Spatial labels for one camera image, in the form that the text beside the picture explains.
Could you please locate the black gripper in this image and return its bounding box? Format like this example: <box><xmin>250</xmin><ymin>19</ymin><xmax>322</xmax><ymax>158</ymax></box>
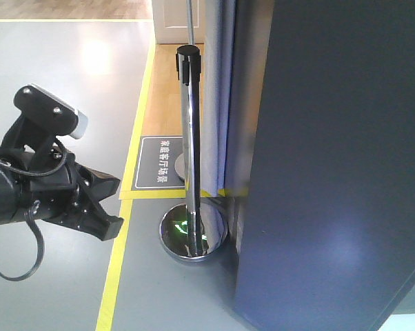
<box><xmin>0</xmin><ymin>138</ymin><xmax>123</xmax><ymax>241</ymax></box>

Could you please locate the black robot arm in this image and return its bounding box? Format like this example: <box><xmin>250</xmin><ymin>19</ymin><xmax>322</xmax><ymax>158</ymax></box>
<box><xmin>0</xmin><ymin>147</ymin><xmax>123</xmax><ymax>241</ymax></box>

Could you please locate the dark grey fridge body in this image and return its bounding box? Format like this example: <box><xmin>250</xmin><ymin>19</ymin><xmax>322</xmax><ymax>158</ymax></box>
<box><xmin>234</xmin><ymin>1</ymin><xmax>415</xmax><ymax>330</ymax></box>

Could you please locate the grey floor sign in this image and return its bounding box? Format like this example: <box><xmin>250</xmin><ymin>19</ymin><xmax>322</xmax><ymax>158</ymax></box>
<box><xmin>132</xmin><ymin>136</ymin><xmax>184</xmax><ymax>190</ymax></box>

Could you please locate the yellow floor tape line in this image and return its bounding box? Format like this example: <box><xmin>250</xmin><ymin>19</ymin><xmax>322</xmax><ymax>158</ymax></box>
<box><xmin>96</xmin><ymin>43</ymin><xmax>212</xmax><ymax>330</ymax></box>

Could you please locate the blue curtain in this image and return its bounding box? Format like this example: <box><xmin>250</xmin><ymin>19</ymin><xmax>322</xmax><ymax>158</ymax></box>
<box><xmin>201</xmin><ymin>1</ymin><xmax>236</xmax><ymax>196</ymax></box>

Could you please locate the black cable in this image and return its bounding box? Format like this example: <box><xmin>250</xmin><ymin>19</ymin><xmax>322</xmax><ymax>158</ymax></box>
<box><xmin>0</xmin><ymin>137</ymin><xmax>77</xmax><ymax>281</ymax></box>

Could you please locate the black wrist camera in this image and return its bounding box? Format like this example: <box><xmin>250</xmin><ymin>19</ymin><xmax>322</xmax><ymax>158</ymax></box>
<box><xmin>3</xmin><ymin>84</ymin><xmax>88</xmax><ymax>163</ymax></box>

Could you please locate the chrome stanchion post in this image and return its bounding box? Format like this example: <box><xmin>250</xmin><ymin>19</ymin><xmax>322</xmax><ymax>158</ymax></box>
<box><xmin>159</xmin><ymin>44</ymin><xmax>228</xmax><ymax>263</ymax></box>

